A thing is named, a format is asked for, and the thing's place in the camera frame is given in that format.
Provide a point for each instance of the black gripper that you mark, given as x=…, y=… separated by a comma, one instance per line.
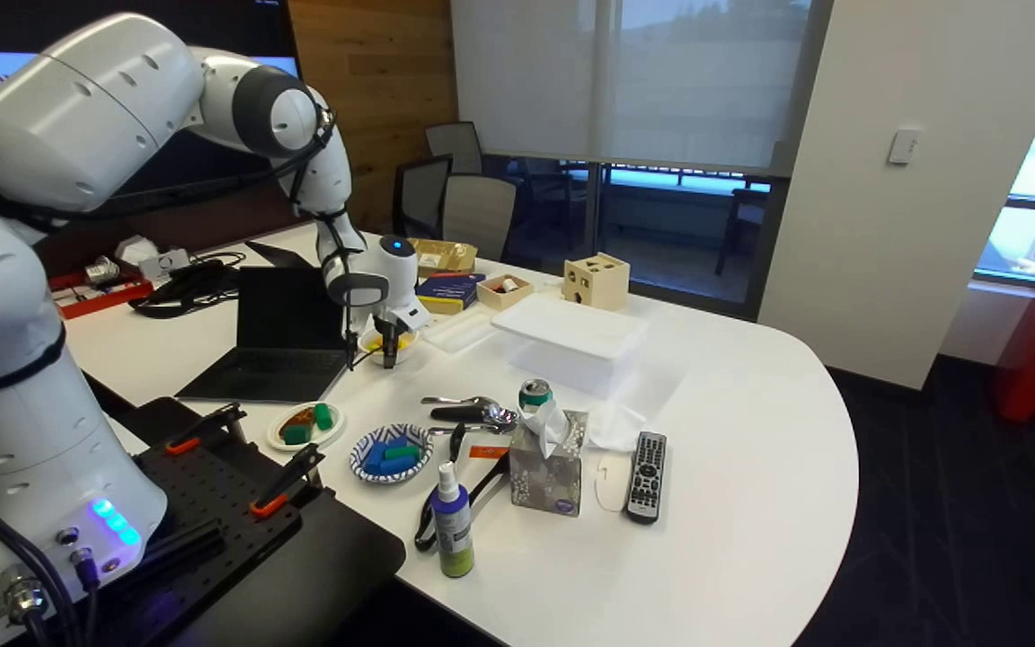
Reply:
x=384, y=327

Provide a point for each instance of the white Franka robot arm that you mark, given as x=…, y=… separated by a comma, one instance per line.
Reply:
x=86, y=109

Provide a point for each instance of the green block in bowl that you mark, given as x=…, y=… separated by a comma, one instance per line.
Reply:
x=396, y=455

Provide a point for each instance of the blue patterned bowl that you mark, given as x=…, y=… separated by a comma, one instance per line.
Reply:
x=364, y=462

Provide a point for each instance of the yellow food pieces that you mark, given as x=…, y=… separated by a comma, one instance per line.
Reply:
x=369, y=348

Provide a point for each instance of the blue book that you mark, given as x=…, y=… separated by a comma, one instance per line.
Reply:
x=449, y=292

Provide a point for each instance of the green toy piece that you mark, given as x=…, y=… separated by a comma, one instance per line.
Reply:
x=325, y=415

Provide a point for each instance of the black laptop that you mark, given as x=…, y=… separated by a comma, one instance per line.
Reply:
x=286, y=347

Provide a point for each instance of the cardboard box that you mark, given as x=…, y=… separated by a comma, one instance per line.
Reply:
x=446, y=255

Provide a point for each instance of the brown toy food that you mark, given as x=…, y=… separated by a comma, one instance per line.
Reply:
x=296, y=428

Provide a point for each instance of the small wooden tray box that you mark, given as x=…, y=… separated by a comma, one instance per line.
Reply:
x=504, y=289

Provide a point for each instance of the orange marker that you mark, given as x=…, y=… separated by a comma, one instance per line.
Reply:
x=491, y=455

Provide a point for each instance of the small white plate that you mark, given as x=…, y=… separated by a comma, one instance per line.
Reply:
x=286, y=446

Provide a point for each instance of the green can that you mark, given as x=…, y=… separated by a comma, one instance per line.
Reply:
x=532, y=393

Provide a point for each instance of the black flat sleeve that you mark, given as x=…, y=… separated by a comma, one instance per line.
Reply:
x=273, y=255

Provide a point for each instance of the black mesh chair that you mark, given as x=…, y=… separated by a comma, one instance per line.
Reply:
x=420, y=198

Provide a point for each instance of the black orange clamp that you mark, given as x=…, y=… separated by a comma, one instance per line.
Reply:
x=290, y=480
x=210, y=428

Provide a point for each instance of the grey upholstered chair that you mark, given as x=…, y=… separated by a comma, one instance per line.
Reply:
x=480, y=218

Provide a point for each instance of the grey tissue box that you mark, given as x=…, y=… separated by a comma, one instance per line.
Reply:
x=547, y=480

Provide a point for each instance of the wooden cube with holes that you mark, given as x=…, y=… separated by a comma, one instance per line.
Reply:
x=593, y=282

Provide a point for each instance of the dark grey chair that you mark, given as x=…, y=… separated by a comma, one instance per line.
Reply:
x=456, y=146

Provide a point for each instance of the black mounting board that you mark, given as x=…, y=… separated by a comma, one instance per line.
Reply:
x=303, y=560

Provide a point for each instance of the grey remote control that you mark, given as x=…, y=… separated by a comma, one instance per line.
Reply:
x=643, y=480

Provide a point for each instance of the red flat strip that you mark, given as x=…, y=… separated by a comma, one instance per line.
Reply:
x=97, y=300

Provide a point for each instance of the white roller blind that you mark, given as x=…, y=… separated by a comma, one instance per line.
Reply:
x=636, y=83

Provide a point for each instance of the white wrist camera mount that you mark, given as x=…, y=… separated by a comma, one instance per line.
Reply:
x=409, y=311

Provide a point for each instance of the white light switch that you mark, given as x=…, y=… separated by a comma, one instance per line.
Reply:
x=904, y=146

